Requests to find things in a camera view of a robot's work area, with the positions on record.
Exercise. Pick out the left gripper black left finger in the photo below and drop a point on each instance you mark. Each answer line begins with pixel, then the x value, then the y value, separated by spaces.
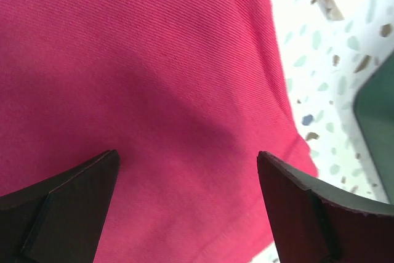
pixel 60 219

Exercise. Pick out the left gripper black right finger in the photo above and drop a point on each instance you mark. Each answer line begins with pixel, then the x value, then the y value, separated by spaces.
pixel 313 221

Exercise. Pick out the green plastic divided tray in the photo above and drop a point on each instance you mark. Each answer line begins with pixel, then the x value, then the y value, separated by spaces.
pixel 373 109

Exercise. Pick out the folded pink cloth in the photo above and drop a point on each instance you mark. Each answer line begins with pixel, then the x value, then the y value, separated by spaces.
pixel 187 91

